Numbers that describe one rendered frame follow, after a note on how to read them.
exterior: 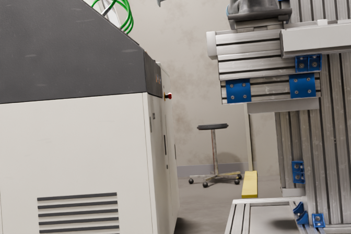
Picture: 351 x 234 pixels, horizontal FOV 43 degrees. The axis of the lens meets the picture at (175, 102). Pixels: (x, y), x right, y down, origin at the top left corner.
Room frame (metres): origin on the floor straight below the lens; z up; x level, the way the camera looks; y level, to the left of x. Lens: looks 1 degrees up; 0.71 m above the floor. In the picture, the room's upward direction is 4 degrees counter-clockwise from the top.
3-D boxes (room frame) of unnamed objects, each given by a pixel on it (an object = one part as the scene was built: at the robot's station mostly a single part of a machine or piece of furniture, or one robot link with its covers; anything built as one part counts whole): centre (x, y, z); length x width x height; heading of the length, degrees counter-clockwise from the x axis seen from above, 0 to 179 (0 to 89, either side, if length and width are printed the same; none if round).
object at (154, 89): (2.00, 0.10, 0.87); 0.62 x 0.04 x 0.16; 177
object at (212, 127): (4.35, -0.32, 0.28); 0.53 x 0.51 x 0.57; 168
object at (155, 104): (1.99, 0.09, 0.44); 0.65 x 0.02 x 0.68; 177
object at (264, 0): (1.66, -0.34, 1.09); 0.15 x 0.15 x 0.10
